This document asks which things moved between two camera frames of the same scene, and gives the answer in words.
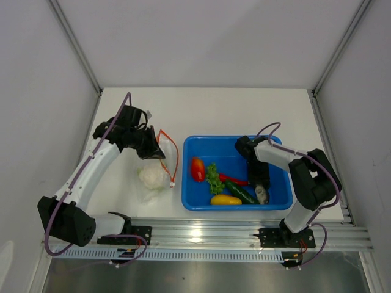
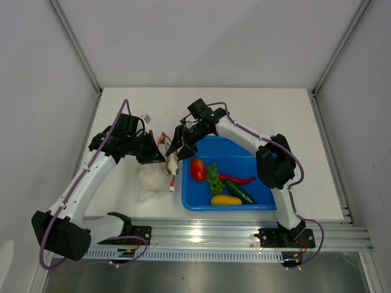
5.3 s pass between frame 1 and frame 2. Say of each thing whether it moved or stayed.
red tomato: stayed
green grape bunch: stayed
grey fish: moved
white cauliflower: stayed
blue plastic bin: stayed
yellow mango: stayed
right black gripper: moved
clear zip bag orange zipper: moved
